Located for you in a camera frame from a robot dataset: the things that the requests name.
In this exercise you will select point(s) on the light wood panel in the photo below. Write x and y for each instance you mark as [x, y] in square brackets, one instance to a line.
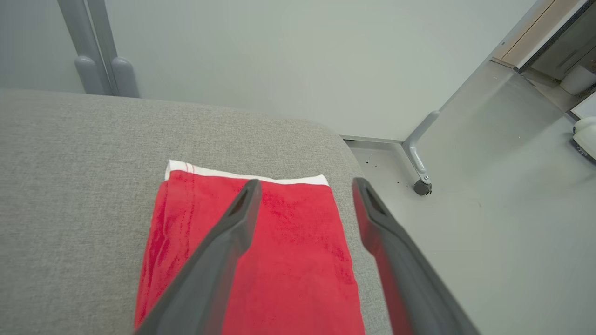
[535, 32]

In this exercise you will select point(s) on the white round device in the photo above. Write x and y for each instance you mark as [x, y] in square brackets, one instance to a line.
[586, 137]

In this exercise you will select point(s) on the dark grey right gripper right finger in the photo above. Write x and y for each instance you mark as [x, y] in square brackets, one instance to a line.
[409, 279]

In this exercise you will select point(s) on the red shorts with white stripe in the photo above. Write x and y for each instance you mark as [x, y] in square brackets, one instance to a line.
[298, 260]

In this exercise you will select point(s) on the dark grey cabinet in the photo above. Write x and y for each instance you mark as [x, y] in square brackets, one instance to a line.
[568, 42]

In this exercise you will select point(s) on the grey double partition post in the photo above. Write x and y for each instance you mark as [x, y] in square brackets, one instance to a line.
[102, 51]

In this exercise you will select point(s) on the grey partition support leg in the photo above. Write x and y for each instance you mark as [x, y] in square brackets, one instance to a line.
[416, 153]

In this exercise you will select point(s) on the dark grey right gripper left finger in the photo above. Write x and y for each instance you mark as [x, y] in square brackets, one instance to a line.
[209, 279]

